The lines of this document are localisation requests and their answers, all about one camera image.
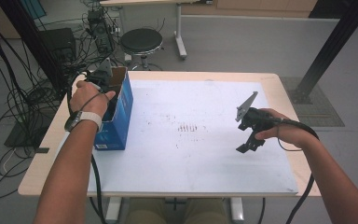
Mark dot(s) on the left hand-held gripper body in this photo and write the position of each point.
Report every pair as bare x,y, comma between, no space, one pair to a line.
102,77

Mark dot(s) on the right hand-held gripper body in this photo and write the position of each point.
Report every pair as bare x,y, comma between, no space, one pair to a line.
256,121

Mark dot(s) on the blue cardboard box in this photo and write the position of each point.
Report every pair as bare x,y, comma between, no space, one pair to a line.
118,130

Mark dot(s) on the person's left hand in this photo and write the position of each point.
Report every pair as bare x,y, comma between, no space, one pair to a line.
88,99

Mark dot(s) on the person's right hand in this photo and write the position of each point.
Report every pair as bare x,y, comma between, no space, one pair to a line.
292,132

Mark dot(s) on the black computer tower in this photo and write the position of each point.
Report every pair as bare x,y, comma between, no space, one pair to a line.
101,31

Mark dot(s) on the black round stool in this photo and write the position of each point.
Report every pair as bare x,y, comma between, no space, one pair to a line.
141,40

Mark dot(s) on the black box case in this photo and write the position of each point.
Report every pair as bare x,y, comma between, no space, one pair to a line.
59,43

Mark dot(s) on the white table leg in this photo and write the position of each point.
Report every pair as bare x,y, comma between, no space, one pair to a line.
236,210
113,210

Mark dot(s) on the dark floor mat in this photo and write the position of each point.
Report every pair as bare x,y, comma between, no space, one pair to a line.
320,112

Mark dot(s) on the person's right leg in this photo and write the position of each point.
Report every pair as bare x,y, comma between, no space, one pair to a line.
208,211

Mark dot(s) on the person's leg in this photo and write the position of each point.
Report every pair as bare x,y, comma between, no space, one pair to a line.
208,211
143,211

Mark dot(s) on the white desk with legs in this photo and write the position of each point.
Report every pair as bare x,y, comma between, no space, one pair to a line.
180,31

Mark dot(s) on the black tape strip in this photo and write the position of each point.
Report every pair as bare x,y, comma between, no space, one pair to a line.
42,150

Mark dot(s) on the black floor plate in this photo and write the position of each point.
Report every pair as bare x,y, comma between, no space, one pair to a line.
21,138

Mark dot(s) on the person's left leg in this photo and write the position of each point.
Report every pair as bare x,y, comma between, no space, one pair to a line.
143,211

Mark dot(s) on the black metal post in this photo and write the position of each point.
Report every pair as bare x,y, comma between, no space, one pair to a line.
28,34
335,37

